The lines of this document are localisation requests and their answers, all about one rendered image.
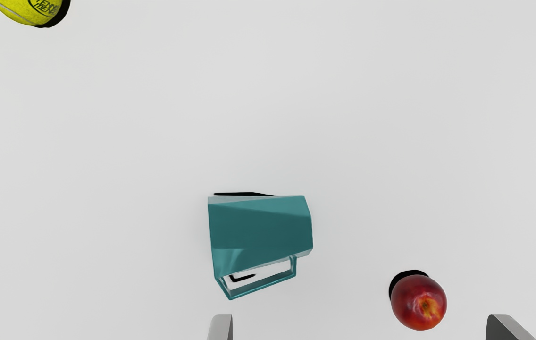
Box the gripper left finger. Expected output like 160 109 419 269
207 314 233 340

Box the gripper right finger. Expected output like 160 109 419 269
486 314 536 340

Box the teal faceted mug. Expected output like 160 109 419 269
208 195 314 301

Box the red apple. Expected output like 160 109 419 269
391 275 448 331

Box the yellow tennis ball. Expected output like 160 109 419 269
0 0 64 26

